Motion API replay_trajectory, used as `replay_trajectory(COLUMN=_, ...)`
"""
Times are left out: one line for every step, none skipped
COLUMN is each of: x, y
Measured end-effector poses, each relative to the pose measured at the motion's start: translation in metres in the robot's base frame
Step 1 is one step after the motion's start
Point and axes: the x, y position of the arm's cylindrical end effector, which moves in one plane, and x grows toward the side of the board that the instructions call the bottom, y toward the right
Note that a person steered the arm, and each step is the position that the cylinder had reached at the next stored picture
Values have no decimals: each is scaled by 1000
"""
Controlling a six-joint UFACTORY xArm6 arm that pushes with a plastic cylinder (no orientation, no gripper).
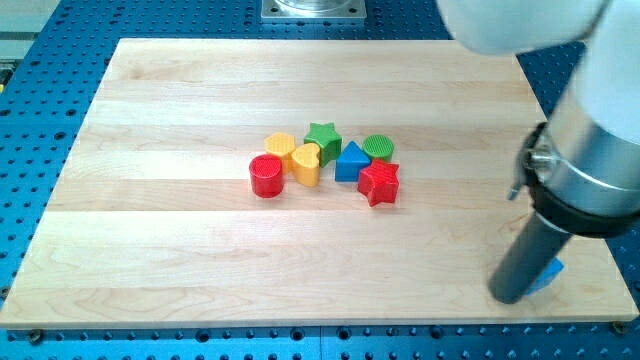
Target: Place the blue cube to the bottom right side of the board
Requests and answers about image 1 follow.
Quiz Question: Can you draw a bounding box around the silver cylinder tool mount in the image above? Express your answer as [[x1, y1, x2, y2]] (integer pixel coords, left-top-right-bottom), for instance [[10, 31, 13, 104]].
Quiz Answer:
[[508, 91, 639, 238]]

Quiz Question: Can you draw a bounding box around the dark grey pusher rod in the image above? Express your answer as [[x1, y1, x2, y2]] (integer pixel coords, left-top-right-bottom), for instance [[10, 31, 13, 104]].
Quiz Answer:
[[488, 213, 572, 304]]

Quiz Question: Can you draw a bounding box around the blue cube block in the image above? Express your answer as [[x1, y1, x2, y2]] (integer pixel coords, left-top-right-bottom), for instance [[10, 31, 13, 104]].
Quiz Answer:
[[525, 258, 564, 296]]

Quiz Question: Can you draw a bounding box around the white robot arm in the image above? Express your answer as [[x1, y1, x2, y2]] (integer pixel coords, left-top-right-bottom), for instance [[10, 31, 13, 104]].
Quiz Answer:
[[438, 0, 639, 304]]

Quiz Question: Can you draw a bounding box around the wooden board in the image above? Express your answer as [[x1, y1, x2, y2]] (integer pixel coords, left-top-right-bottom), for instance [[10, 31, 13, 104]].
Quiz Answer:
[[1, 39, 638, 329]]

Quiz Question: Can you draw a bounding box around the red star block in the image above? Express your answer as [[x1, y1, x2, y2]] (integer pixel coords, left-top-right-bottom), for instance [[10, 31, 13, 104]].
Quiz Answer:
[[357, 158, 400, 207]]

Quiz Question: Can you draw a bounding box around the green cylinder block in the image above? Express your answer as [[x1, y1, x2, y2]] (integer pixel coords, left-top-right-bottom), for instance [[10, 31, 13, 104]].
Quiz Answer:
[[362, 134, 395, 162]]

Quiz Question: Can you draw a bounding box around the blue triangle block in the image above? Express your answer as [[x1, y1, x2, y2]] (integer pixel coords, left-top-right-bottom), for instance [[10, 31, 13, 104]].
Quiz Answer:
[[334, 141, 371, 182]]

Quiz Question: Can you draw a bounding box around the green star block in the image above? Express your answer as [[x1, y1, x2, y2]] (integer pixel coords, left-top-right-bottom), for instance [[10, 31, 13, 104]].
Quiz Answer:
[[304, 123, 342, 167]]

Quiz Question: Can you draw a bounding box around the yellow heart block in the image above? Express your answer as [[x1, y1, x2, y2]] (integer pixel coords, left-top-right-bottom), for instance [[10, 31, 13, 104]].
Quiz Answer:
[[291, 143, 320, 187]]

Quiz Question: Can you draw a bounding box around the yellow hexagon block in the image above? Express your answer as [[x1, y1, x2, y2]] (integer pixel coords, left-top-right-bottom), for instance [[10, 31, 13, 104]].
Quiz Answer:
[[264, 132, 296, 174]]

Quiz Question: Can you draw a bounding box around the red cylinder block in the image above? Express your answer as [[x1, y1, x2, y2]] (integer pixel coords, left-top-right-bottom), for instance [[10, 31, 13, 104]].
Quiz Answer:
[[249, 154, 284, 198]]

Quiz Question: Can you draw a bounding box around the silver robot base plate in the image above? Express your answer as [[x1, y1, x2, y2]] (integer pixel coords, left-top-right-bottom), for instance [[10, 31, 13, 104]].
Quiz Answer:
[[260, 0, 367, 21]]

